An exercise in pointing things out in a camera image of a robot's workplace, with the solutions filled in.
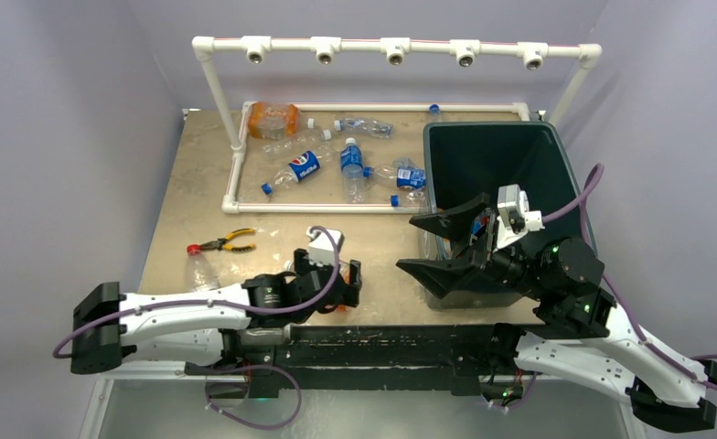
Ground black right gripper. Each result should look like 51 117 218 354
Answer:
393 192 548 300

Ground large orange label crushed bottle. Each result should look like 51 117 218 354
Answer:
324 304 355 314

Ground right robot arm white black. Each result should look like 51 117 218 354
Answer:
398 185 717 434

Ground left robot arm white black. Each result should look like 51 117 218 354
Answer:
69 249 362 375

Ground dark green plastic bin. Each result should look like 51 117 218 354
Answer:
419 121 582 311

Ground clear bottle blue cap low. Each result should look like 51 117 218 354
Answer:
390 191 426 209

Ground clear bottle blue label right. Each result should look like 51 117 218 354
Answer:
363 161 427 191

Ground blue label bottle upright centre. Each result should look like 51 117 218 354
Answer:
339 137 366 203

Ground clear Pepsi bottle blue cap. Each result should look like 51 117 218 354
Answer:
261 150 323 196

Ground clear crushed bottle front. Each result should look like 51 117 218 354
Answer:
237 326 291 347

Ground clear crushed bottle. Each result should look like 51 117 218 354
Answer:
237 326 291 347
333 116 394 139

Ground clear bottle white cap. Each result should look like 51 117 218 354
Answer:
262 118 334 160

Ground yellow black pliers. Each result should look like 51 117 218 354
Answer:
198 228 256 253

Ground clear crushed bottle back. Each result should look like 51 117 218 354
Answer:
333 116 394 139

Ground Pepsi bottle back right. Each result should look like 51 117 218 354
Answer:
428 104 442 121

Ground clear bottle red cap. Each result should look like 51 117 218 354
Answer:
186 244 220 292

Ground orange label bottle far corner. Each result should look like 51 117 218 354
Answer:
247 102 302 140

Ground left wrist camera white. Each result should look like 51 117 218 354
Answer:
305 227 344 266

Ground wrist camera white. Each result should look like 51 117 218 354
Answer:
495 184 544 250
305 227 344 266

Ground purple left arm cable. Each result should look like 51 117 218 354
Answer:
52 225 343 359

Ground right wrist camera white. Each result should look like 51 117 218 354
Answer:
495 184 544 250

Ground black table front rail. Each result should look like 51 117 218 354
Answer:
185 324 513 398

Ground purple cable loop below table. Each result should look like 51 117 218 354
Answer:
204 361 305 432

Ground white PVC pipe frame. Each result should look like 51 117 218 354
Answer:
191 36 603 215

